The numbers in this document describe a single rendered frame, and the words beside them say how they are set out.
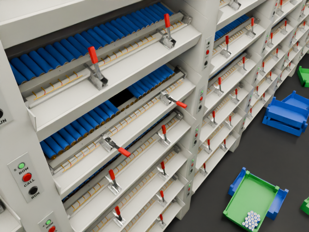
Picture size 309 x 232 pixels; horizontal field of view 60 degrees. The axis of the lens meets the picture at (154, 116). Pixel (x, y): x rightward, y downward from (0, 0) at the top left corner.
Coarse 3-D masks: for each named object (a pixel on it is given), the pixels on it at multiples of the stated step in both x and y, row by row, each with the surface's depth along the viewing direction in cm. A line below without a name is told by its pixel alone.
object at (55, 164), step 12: (180, 72) 97; (168, 84) 92; (180, 84) 96; (144, 96) 85; (156, 96) 90; (132, 108) 81; (144, 108) 84; (120, 120) 78; (132, 120) 80; (96, 132) 73; (84, 144) 70; (60, 156) 66; (72, 156) 68; (84, 156) 69
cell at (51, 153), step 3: (42, 141) 67; (42, 144) 67; (45, 144) 67; (42, 147) 66; (45, 147) 66; (48, 147) 67; (42, 150) 66; (45, 150) 66; (48, 150) 66; (51, 150) 67; (45, 153) 66; (48, 153) 66; (51, 153) 66; (54, 153) 66; (48, 156) 66; (51, 156) 66
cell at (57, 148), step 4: (44, 140) 68; (48, 140) 68; (52, 140) 68; (48, 144) 68; (52, 144) 67; (56, 144) 68; (52, 148) 67; (56, 148) 67; (60, 148) 67; (56, 152) 67
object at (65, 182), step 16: (176, 64) 100; (192, 80) 99; (176, 96) 93; (144, 112) 85; (160, 112) 87; (128, 128) 79; (144, 128) 83; (96, 144) 73; (128, 144) 81; (48, 160) 67; (80, 160) 69; (96, 160) 71; (64, 176) 66; (80, 176) 67; (64, 192) 64
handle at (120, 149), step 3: (111, 141) 72; (111, 144) 72; (114, 144) 72; (114, 147) 71; (117, 147) 71; (120, 147) 71; (120, 150) 70; (123, 150) 70; (123, 153) 70; (126, 153) 69; (129, 153) 69; (126, 156) 69; (129, 156) 70
